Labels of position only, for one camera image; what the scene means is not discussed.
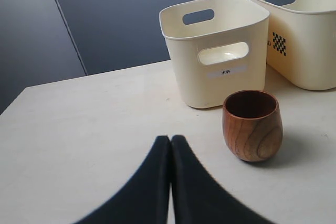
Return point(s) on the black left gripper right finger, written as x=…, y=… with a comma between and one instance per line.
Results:
x=198, y=197

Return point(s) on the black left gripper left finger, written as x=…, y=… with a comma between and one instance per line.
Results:
x=145, y=196

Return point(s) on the brown wooden cup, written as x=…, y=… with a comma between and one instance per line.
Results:
x=252, y=125

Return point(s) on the cream plastic bin left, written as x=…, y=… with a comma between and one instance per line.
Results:
x=217, y=47

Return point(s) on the cream plastic bin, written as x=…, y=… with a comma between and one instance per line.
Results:
x=301, y=41
x=217, y=47

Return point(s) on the cream plastic bin middle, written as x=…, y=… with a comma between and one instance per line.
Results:
x=301, y=41

